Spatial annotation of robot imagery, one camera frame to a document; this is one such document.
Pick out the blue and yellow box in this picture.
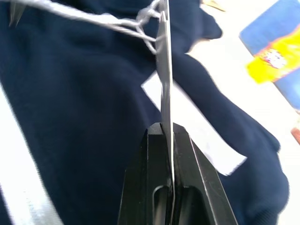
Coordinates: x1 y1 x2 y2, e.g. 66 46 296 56
238 0 300 111

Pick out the brown flat object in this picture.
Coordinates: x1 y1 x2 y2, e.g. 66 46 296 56
201 0 227 13

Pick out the grey knotted pull string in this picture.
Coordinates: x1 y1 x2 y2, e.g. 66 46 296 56
10 0 168 56

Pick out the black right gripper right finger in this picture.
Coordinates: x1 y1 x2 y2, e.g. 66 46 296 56
172 122 239 225

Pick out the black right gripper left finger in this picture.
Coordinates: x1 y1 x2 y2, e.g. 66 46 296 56
117 122 174 225

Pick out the navy blue jacket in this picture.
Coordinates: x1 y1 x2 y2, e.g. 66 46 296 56
0 0 290 225

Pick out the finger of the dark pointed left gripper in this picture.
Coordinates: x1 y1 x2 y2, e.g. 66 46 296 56
8 0 23 27

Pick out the white paper label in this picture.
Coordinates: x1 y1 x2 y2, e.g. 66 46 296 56
140 71 248 177

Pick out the thin grey pull tag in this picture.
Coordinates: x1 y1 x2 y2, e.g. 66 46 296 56
155 0 176 225

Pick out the reddish brown object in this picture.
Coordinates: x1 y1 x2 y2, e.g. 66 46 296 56
290 127 300 145

